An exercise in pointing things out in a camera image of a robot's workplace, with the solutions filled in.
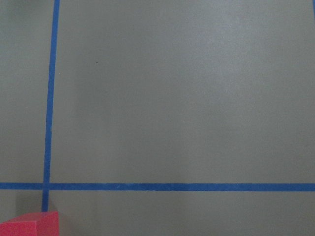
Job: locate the red cube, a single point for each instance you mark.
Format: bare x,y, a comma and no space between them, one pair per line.
32,224

